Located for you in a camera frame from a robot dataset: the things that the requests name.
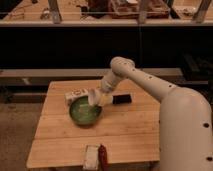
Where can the dark red pouch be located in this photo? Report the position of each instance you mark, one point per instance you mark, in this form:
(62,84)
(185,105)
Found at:
(103,159)

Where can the black rectangular phone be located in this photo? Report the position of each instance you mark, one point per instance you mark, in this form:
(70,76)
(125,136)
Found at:
(121,99)

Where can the white small box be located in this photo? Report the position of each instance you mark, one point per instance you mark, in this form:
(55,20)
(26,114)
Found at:
(73,95)

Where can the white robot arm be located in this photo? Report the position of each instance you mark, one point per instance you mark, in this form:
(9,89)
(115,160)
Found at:
(185,118)

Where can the wooden folding table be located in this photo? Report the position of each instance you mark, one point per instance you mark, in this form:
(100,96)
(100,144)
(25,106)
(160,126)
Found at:
(130,132)

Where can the long shelf bench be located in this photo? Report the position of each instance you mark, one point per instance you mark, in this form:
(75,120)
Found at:
(46,40)

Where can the brown tray on shelf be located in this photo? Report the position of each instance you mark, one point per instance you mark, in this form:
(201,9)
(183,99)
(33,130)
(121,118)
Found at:
(130,9)

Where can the green ceramic bowl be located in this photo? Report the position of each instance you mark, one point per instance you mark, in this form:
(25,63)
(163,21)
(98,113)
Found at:
(82,113)

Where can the white ceramic cup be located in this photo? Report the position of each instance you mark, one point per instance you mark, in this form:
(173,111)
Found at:
(97,98)

